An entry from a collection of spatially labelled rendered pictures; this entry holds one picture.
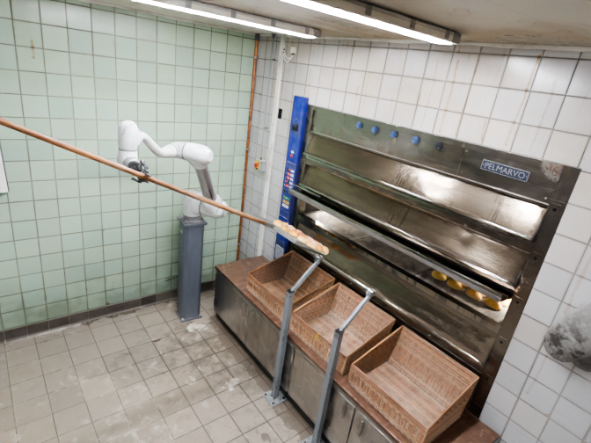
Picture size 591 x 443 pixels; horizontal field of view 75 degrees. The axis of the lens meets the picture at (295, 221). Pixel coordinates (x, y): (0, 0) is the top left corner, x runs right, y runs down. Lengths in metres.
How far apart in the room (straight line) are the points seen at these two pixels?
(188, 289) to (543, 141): 2.94
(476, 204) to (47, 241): 3.11
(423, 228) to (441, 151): 0.48
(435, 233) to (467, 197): 0.30
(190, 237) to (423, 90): 2.19
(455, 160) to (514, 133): 0.34
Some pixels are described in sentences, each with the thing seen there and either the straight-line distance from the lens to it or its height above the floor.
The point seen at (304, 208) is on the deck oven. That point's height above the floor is 1.22.
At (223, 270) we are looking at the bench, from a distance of 3.59.
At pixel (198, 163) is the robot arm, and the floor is 1.63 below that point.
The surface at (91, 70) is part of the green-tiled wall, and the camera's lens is 3.37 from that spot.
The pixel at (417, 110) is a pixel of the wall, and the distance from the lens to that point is 2.55.
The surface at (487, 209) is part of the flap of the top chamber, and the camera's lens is 2.33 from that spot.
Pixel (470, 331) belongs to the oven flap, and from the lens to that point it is 2.58.
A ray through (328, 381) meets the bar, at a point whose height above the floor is 0.58.
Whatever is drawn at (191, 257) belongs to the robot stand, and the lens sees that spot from 3.58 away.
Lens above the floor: 2.34
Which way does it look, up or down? 21 degrees down
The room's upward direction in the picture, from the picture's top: 8 degrees clockwise
